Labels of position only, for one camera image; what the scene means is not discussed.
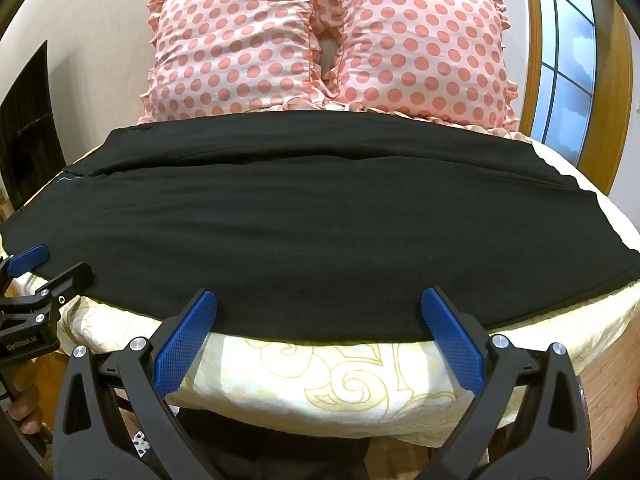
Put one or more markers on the pink polka dot pillow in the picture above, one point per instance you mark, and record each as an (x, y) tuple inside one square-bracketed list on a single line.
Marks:
[(420, 50), (230, 45)]

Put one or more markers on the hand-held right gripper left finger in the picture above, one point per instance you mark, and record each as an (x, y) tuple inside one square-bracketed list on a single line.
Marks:
[(182, 347)]

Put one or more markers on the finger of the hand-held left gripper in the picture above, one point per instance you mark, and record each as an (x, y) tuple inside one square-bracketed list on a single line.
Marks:
[(29, 256), (70, 280)]

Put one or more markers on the black pants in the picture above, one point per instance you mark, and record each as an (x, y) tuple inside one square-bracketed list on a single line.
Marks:
[(320, 235)]

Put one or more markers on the person's left hand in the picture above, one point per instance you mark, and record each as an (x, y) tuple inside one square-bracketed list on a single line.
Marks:
[(26, 406)]

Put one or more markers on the wooden framed window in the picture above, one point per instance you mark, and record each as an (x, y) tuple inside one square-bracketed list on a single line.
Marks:
[(565, 60)]

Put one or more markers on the cream patterned bed sheet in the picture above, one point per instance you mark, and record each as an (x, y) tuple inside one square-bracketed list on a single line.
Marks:
[(350, 385)]

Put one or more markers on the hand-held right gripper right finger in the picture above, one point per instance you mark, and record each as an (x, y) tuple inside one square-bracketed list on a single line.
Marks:
[(452, 340)]

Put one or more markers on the dark cabinet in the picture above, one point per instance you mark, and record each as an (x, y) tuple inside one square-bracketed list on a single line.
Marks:
[(30, 135)]

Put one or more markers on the person's dark clothing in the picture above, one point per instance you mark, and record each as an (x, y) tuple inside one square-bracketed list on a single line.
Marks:
[(275, 455)]

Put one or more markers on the wooden bed frame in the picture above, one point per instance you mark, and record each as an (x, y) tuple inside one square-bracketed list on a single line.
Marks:
[(611, 395)]

